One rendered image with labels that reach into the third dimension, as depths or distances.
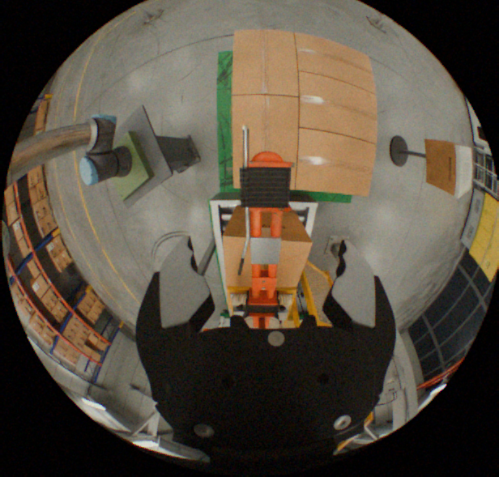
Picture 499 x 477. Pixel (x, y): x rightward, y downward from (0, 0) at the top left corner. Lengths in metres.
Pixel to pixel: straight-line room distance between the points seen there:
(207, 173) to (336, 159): 1.18
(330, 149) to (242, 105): 0.60
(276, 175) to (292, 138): 0.73
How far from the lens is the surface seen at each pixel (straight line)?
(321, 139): 1.01
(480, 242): 7.32
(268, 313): 0.50
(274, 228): 0.28
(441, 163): 1.62
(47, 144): 0.66
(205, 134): 1.58
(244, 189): 0.24
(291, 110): 0.99
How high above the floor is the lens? 1.47
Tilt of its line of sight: 62 degrees down
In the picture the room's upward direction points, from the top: 174 degrees counter-clockwise
